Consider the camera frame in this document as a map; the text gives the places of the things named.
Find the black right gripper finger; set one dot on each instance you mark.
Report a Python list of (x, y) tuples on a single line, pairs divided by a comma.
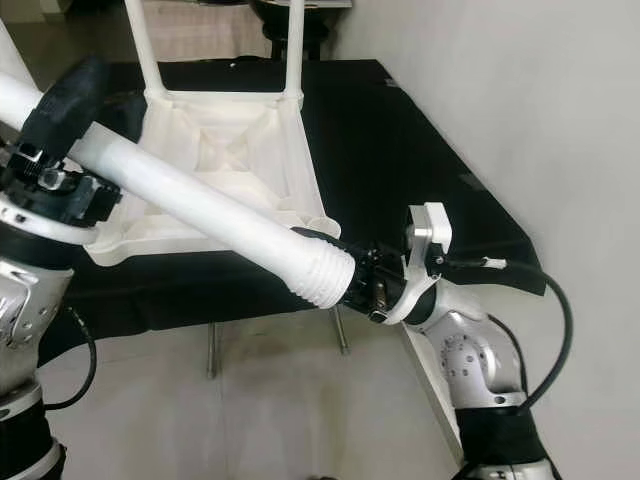
[(320, 238)]

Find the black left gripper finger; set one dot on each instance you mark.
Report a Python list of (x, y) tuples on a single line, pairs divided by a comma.
[(125, 110), (65, 105)]

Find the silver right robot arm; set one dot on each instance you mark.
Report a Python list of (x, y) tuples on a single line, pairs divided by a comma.
[(475, 360)]

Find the white plastic children table top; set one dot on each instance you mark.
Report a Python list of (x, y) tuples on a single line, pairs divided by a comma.
[(240, 150)]

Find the cloth covered side table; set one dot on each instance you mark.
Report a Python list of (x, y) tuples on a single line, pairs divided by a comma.
[(200, 30)]

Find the black tablecloth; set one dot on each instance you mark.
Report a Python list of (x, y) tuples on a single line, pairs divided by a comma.
[(400, 150)]

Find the grey tape strip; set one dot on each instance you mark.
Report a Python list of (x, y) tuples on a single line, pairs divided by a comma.
[(392, 83)]

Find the black round stool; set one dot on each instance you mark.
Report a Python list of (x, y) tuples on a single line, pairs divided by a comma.
[(285, 20)]

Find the clear plastic storage bin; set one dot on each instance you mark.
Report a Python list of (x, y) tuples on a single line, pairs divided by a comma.
[(325, 4)]

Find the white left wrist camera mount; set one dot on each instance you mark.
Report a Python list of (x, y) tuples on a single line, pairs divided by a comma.
[(50, 238)]

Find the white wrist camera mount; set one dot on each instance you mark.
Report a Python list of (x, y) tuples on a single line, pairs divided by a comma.
[(50, 238), (432, 225)]

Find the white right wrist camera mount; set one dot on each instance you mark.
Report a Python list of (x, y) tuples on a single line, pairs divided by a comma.
[(432, 225)]

